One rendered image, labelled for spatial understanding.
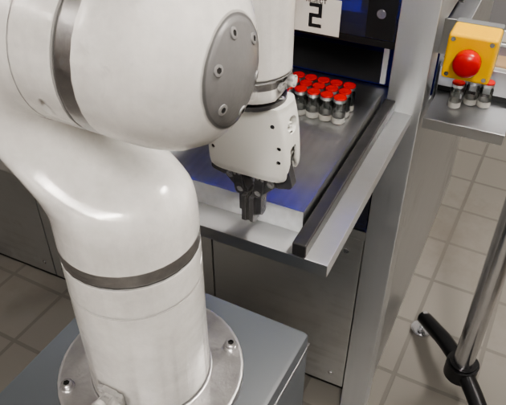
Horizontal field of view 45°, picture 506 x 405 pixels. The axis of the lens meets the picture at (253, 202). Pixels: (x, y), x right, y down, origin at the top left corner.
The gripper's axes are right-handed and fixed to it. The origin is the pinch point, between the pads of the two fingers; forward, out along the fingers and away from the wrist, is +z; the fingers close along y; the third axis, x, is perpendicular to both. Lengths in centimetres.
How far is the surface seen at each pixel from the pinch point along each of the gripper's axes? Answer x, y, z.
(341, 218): -7.0, -9.6, 4.4
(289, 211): -1.9, -4.2, 1.4
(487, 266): -53, -30, 45
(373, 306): -38, -10, 52
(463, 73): -34.3, -18.1, -6.2
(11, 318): -24, 92, 92
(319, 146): -21.7, -0.8, 4.2
